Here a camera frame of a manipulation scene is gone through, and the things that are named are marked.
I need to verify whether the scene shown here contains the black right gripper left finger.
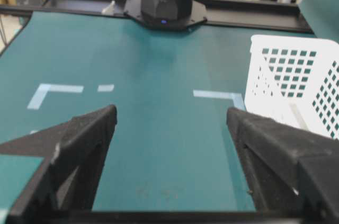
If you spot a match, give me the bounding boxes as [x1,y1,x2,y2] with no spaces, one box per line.
[1,105,118,218]

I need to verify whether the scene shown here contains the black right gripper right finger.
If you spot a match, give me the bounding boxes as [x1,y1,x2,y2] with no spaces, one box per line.
[226,107,338,219]

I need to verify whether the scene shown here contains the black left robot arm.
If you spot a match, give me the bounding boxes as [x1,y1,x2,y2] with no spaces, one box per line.
[1,0,207,223]

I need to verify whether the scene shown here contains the white perforated plastic basket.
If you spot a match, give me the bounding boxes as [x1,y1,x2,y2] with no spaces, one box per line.
[244,34,338,140]

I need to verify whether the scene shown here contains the black aluminium frame rail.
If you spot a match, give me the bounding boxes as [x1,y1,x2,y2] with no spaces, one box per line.
[1,0,313,33]

